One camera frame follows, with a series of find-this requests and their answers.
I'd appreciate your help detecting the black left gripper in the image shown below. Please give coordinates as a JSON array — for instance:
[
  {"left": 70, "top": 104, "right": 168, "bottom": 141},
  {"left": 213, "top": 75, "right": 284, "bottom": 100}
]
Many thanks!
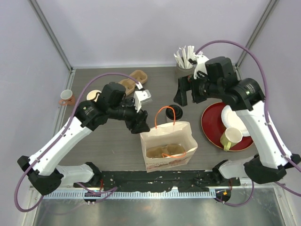
[{"left": 108, "top": 98, "right": 151, "bottom": 134}]

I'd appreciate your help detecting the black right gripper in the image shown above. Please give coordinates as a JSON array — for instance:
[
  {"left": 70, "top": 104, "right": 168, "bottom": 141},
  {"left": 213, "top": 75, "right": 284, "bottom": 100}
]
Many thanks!
[{"left": 174, "top": 70, "right": 223, "bottom": 106}]

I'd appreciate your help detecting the black cup lid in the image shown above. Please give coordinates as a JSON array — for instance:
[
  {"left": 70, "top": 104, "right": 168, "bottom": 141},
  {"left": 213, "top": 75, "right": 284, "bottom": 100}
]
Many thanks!
[{"left": 165, "top": 105, "right": 183, "bottom": 121}]

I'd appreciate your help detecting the paper bag with orange handles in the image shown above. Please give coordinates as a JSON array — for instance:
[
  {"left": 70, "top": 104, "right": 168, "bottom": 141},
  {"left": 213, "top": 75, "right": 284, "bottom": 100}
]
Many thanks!
[{"left": 140, "top": 106, "right": 198, "bottom": 173}]

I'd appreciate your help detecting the brown cardboard cup carrier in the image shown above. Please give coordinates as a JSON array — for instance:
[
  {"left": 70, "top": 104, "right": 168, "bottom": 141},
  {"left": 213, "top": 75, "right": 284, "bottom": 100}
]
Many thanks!
[
  {"left": 146, "top": 144, "right": 186, "bottom": 159},
  {"left": 119, "top": 70, "right": 148, "bottom": 96}
]

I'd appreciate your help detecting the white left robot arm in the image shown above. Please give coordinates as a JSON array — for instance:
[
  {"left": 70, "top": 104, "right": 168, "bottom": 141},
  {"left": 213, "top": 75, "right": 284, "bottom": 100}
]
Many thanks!
[{"left": 17, "top": 82, "right": 151, "bottom": 195}]

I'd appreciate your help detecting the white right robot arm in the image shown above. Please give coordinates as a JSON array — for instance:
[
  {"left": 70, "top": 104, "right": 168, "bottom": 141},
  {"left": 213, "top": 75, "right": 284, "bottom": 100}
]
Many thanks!
[{"left": 174, "top": 55, "right": 301, "bottom": 186}]

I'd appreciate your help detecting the grey straw holder cup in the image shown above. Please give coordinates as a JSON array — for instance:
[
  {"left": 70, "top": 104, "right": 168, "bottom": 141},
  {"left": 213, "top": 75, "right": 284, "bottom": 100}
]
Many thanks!
[{"left": 175, "top": 64, "right": 195, "bottom": 77}]

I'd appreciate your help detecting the red round tray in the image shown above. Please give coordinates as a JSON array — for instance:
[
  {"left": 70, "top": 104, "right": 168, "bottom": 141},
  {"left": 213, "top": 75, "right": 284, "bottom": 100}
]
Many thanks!
[{"left": 200, "top": 102, "right": 253, "bottom": 152}]

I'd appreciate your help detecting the stack of white paper cups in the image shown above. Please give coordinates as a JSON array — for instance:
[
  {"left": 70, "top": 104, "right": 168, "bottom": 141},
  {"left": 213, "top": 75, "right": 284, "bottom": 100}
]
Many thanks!
[{"left": 87, "top": 90, "right": 101, "bottom": 102}]

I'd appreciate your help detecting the white paper plate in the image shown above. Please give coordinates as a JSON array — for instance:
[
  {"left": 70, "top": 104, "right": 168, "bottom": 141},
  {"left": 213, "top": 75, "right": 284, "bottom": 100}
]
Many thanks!
[{"left": 221, "top": 105, "right": 250, "bottom": 137}]

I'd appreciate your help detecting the yellow mug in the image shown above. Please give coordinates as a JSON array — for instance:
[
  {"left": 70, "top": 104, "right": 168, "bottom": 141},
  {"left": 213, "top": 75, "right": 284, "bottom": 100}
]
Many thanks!
[{"left": 220, "top": 127, "right": 243, "bottom": 151}]

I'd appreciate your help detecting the small pink ceramic teacup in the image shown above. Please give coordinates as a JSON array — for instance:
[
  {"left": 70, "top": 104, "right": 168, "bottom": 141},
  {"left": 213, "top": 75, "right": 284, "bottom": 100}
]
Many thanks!
[{"left": 59, "top": 89, "right": 76, "bottom": 106}]

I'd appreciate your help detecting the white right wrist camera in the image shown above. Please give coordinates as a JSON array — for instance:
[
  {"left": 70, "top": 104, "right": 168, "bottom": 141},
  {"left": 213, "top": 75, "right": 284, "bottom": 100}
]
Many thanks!
[{"left": 189, "top": 54, "right": 209, "bottom": 79}]

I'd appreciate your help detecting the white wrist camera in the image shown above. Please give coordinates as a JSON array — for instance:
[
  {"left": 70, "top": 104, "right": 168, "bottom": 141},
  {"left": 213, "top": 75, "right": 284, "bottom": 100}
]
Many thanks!
[
  {"left": 189, "top": 54, "right": 209, "bottom": 79},
  {"left": 134, "top": 89, "right": 152, "bottom": 112}
]

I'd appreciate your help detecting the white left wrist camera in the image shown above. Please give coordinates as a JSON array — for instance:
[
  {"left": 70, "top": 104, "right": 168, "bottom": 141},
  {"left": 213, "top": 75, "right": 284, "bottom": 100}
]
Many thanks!
[{"left": 134, "top": 89, "right": 152, "bottom": 112}]

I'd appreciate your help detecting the perforated cable duct rail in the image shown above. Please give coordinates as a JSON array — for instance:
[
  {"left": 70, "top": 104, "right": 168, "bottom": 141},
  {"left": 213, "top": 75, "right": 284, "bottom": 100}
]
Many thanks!
[{"left": 44, "top": 189, "right": 216, "bottom": 200}]

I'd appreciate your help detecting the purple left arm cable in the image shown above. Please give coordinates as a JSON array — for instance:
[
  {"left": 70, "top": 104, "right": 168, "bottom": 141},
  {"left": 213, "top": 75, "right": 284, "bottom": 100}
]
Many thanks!
[{"left": 14, "top": 72, "right": 143, "bottom": 212}]

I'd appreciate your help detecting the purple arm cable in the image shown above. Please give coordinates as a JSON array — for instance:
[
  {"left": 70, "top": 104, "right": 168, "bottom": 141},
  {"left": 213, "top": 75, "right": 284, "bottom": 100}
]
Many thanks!
[
  {"left": 195, "top": 40, "right": 301, "bottom": 208},
  {"left": 14, "top": 72, "right": 143, "bottom": 212}
]

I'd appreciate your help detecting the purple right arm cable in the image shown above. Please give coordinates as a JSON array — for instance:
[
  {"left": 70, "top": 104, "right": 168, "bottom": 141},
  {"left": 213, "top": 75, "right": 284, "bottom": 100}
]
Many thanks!
[{"left": 195, "top": 40, "right": 301, "bottom": 208}]

